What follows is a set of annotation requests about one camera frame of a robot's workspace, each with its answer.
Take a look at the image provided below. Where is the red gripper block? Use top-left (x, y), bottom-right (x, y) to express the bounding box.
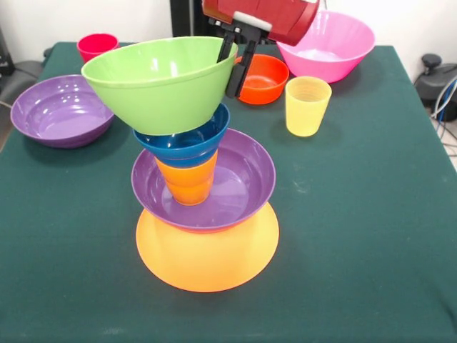
top-left (201, 0), bottom-right (319, 99)

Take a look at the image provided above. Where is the green plastic bowl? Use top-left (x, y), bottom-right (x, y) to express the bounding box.
top-left (81, 35), bottom-right (239, 136)

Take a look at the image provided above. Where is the blue plastic bowl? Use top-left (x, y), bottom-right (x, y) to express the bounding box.
top-left (133, 102), bottom-right (231, 167)

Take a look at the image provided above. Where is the large pink plastic bowl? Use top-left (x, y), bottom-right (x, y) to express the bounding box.
top-left (276, 9), bottom-right (376, 84)

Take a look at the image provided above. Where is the purple plastic bowl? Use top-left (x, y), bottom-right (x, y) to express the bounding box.
top-left (131, 128), bottom-right (277, 230)
top-left (10, 74), bottom-right (115, 149)

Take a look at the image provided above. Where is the orange plastic cup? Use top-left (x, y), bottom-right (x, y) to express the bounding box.
top-left (154, 149), bottom-right (219, 207)

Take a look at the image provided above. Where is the large yellow-orange plastic bowl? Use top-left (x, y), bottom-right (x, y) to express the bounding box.
top-left (136, 202), bottom-right (281, 294)

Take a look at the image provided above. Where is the red-orange plastic bowl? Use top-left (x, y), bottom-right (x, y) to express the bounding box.
top-left (235, 54), bottom-right (291, 106)

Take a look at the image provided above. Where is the yellow plastic cup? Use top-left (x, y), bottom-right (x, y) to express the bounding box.
top-left (284, 76), bottom-right (333, 137)

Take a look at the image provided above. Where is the red plastic cup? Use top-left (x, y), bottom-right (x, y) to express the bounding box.
top-left (77, 33), bottom-right (120, 64)

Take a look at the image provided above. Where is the black floor stand base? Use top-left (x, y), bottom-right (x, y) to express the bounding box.
top-left (0, 59), bottom-right (47, 108)
top-left (413, 53), bottom-right (457, 104)

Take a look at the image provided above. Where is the dark green table cloth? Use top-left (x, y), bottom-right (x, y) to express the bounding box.
top-left (0, 41), bottom-right (457, 343)

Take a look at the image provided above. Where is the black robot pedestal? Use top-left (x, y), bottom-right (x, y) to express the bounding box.
top-left (171, 0), bottom-right (285, 45)

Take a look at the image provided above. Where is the floor cable bundle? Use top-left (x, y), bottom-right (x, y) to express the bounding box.
top-left (430, 76), bottom-right (457, 144)

